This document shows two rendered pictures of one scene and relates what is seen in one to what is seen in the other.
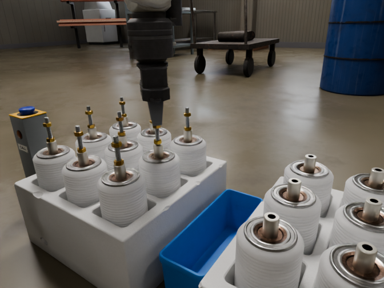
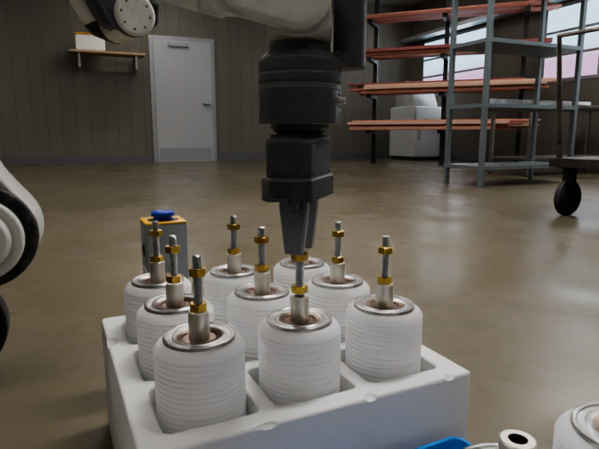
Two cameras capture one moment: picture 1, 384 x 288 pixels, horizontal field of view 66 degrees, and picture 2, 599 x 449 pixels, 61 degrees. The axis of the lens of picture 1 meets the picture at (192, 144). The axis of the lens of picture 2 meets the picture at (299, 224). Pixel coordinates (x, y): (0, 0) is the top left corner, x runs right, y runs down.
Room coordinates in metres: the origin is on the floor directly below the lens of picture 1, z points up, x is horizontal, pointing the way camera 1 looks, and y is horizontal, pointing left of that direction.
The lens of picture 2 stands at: (0.13, -0.20, 0.46)
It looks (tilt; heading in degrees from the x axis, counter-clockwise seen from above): 10 degrees down; 29
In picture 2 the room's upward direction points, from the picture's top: straight up
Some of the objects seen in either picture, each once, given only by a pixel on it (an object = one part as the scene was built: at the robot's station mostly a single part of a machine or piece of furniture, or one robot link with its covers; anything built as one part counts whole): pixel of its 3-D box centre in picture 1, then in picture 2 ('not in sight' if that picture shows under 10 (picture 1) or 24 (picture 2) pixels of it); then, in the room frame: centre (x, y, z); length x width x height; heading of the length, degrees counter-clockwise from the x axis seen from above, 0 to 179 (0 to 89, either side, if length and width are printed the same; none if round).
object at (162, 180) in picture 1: (161, 190); (299, 392); (0.62, 0.08, 0.16); 0.10 x 0.10 x 0.18
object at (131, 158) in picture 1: (127, 178); (263, 355); (0.69, 0.17, 0.16); 0.10 x 0.10 x 0.18
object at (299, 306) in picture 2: (158, 151); (299, 308); (0.62, 0.08, 0.26); 0.02 x 0.02 x 0.03
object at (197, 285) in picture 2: (118, 154); (197, 290); (0.53, 0.15, 0.30); 0.01 x 0.01 x 0.08
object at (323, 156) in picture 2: (153, 66); (301, 142); (0.62, 0.08, 0.45); 0.13 x 0.10 x 0.12; 11
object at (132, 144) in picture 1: (123, 146); (262, 291); (0.69, 0.17, 0.25); 0.08 x 0.08 x 0.01
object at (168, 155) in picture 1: (158, 156); (299, 319); (0.62, 0.08, 0.25); 0.08 x 0.08 x 0.01
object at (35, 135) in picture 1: (39, 164); (166, 304); (0.79, 0.46, 0.16); 0.07 x 0.07 x 0.31; 55
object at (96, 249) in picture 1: (129, 200); (263, 401); (0.69, 0.17, 0.09); 0.39 x 0.39 x 0.18; 55
